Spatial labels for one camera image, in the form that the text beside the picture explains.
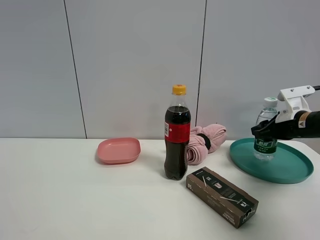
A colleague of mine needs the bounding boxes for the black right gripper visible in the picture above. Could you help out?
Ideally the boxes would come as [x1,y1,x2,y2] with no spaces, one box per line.
[251,111,304,140]

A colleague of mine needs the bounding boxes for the green label water bottle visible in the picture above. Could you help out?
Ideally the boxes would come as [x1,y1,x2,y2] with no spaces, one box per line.
[253,97,278,161]

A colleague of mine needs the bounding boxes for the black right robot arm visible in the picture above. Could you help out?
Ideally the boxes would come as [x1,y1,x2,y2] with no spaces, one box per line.
[251,110,320,141]

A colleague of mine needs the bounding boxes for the teal round plastic plate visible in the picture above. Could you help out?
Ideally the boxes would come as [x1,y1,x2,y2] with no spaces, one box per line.
[229,138,314,184]

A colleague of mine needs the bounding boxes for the pink rolled towel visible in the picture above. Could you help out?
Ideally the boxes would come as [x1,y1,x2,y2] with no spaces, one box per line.
[186,123,227,166]

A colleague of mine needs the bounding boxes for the brown cardboard box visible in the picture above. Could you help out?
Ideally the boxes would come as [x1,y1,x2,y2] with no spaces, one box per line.
[186,167,259,229]

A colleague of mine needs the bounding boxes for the cola bottle yellow cap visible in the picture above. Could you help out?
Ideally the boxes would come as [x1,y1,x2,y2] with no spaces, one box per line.
[164,84,191,181]

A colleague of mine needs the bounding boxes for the pink square plastic dish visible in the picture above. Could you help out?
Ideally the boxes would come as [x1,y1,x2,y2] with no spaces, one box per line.
[96,137,141,165]

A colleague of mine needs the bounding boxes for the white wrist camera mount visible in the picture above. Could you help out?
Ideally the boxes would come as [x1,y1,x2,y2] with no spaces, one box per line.
[275,85,316,124]

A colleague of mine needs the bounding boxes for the black hair tie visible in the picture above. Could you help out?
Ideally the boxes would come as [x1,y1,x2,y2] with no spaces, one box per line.
[196,133,212,151]

